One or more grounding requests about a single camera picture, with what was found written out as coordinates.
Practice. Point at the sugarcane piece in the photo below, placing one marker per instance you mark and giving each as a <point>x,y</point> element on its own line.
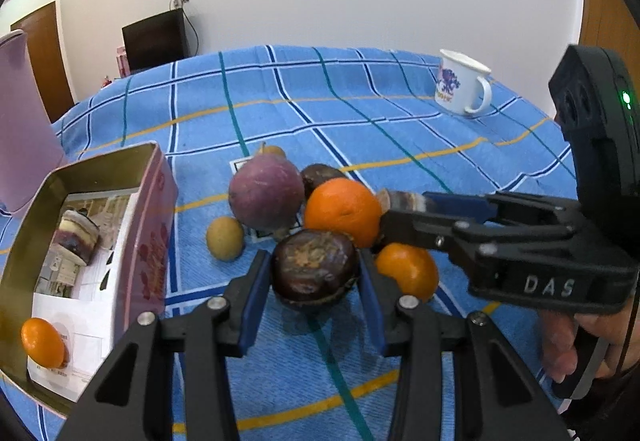
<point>400,200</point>

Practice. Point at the large orange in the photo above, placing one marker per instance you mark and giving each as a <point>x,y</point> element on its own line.
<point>342,211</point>

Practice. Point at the person's right hand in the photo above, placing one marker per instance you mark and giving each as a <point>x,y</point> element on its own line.
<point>557,346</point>

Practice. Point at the small orange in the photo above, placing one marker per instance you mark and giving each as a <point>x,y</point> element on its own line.
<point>42,343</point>

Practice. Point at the black television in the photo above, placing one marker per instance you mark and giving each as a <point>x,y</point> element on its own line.
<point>154,41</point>

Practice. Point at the printed paper sheet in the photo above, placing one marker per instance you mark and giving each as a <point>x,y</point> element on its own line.
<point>90,311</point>

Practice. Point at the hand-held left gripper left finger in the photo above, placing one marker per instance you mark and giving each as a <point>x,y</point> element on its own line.
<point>255,301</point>

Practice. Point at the pink tin box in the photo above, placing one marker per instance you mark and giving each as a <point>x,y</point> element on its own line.
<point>155,241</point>

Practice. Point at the purple round fruit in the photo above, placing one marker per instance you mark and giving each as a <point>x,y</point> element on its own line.
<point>265,193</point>

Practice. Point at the yellowish longan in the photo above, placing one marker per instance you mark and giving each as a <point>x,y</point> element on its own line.
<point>272,152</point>
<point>225,238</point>

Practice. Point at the layered dessert cup in box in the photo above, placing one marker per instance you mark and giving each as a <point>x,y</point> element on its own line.
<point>77,233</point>

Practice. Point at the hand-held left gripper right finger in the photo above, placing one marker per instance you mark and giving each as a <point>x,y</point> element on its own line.
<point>372,301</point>

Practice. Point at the wooden wall panel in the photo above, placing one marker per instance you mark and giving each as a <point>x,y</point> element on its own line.
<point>605,11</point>

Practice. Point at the dark mangosteen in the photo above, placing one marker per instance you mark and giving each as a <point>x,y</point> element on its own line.
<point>315,268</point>

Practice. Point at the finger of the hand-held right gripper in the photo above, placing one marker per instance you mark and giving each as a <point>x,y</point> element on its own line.
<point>420,228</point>
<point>465,205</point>

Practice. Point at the small red object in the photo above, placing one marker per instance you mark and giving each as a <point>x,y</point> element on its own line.
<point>106,80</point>

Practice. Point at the dark passion fruit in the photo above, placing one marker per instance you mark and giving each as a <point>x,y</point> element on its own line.
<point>320,176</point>

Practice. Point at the blue checked blanket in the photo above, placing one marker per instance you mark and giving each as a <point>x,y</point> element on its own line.
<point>400,146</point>

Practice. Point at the mandarin orange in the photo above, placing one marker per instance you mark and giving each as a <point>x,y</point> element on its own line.
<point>407,268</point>

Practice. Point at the white printed mug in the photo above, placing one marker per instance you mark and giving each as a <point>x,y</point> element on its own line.
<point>460,83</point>

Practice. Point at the brown wooden door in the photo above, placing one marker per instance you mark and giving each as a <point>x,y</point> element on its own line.
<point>47,56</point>

